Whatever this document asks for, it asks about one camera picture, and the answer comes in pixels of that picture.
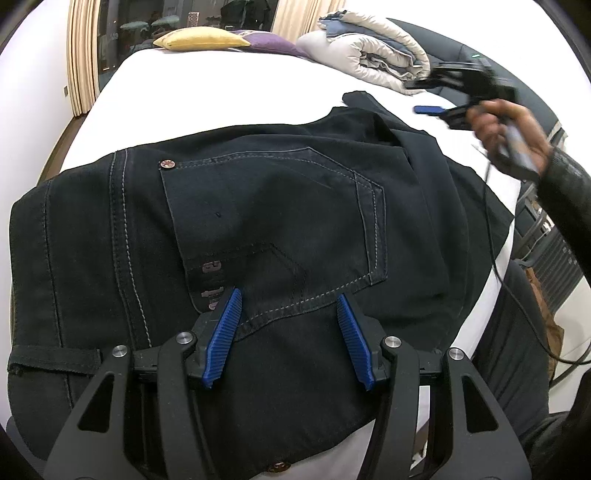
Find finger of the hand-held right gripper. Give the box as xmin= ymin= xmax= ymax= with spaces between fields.
xmin=414 ymin=105 xmax=472 ymax=129
xmin=405 ymin=69 xmax=455 ymax=92

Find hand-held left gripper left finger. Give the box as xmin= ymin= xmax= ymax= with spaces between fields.
xmin=44 ymin=287 xmax=243 ymax=480

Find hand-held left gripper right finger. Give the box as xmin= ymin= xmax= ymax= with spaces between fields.
xmin=337 ymin=293 xmax=532 ymax=480

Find black denim pants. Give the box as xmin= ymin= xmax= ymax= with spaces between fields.
xmin=7 ymin=91 xmax=515 ymax=478

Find person's right forearm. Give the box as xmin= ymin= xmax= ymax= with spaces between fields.
xmin=536 ymin=148 xmax=591 ymax=282

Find person's right hand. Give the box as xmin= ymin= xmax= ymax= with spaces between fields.
xmin=471 ymin=99 xmax=555 ymax=178

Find dark grey padded headboard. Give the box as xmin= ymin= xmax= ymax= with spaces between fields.
xmin=385 ymin=18 xmax=561 ymax=137

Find folded beige grey duvet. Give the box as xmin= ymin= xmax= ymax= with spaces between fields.
xmin=295 ymin=9 xmax=432 ymax=95

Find beige curtain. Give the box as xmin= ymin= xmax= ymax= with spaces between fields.
xmin=67 ymin=0 xmax=102 ymax=116
xmin=272 ymin=0 xmax=347 ymax=38

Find person's leg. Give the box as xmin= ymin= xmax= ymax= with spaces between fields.
xmin=471 ymin=263 xmax=557 ymax=435

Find purple pillow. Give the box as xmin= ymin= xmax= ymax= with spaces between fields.
xmin=233 ymin=30 xmax=310 ymax=58

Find grey ribbed appliance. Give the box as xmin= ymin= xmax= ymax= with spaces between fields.
xmin=515 ymin=120 xmax=586 ymax=317

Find bed with white sheet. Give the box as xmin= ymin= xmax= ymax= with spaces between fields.
xmin=60 ymin=44 xmax=525 ymax=480

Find yellow pillow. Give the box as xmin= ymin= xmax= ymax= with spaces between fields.
xmin=153 ymin=26 xmax=251 ymax=51

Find dark glass window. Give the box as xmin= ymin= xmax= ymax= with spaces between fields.
xmin=99 ymin=0 xmax=278 ymax=75

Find black cable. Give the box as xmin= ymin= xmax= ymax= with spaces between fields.
xmin=473 ymin=143 xmax=591 ymax=370

